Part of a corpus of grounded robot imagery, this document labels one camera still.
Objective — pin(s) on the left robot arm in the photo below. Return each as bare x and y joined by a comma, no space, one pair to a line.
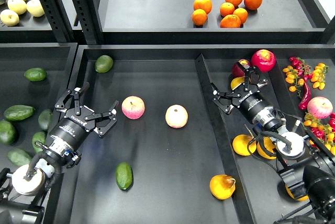
24,190

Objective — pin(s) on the dark avocado far left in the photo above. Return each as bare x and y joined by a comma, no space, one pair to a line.
8,132

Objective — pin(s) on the pale yellow pear front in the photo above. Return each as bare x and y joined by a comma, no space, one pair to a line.
9,17

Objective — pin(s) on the yellow pear with stem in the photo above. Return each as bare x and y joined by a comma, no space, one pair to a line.
243,144

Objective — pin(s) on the black tray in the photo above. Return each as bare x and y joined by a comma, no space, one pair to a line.
57,60
171,167

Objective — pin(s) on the black centre tray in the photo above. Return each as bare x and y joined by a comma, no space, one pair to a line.
171,167

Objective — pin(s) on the pale pink apple centre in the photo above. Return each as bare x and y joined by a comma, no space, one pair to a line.
176,116

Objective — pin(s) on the red apple top right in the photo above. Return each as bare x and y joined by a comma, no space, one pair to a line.
264,59

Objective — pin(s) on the orange right small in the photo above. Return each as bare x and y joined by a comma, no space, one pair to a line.
242,14

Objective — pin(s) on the orange small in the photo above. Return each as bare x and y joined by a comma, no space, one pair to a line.
226,8
242,14

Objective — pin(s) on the pale yellow pear right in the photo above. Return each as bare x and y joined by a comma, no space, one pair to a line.
34,7

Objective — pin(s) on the cherry tomato bunch lower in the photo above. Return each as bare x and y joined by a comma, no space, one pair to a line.
323,131

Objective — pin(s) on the dark avocado bottom left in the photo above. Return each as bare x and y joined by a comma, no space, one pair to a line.
19,157

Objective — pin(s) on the orange top right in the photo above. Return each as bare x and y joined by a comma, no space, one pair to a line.
252,4

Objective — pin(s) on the orange far left top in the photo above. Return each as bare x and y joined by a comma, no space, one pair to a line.
205,5

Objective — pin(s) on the dark green avocado long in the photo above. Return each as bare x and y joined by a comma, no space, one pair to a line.
18,112

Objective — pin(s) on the red chili pepper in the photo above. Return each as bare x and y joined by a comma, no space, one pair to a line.
306,97

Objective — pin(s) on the cherry tomato bunch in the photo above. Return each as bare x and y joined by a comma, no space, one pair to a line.
323,131
298,73

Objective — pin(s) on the cherry tomato bunch upper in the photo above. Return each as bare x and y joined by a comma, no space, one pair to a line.
298,73

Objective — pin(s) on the dark red apple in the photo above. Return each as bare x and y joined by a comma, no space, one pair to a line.
236,70

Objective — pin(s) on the black left tray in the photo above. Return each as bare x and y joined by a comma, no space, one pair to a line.
57,60

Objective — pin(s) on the orange lower left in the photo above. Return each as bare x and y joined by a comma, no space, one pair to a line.
199,17

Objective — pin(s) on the dark avocado by tray edge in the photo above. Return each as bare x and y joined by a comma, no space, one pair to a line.
44,119

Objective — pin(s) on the pink apple far right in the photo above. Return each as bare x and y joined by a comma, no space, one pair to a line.
320,107

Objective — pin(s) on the black tray divider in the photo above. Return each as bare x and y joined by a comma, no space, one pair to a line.
240,197

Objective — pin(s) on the green avocado left tray top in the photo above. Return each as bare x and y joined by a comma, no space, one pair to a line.
35,74

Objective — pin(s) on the pink apple left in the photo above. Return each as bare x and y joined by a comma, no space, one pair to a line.
133,107

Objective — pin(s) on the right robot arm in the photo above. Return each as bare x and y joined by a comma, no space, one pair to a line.
307,167

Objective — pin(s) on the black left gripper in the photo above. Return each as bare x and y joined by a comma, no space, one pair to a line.
79,122

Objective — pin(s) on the orange front bottom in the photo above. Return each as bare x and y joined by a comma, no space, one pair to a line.
230,21

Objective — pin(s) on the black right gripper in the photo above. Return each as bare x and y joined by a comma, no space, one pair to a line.
248,99

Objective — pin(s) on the orange centre small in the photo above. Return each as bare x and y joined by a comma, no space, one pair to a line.
226,8

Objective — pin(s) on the green avocado tray corner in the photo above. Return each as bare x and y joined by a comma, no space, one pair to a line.
103,64

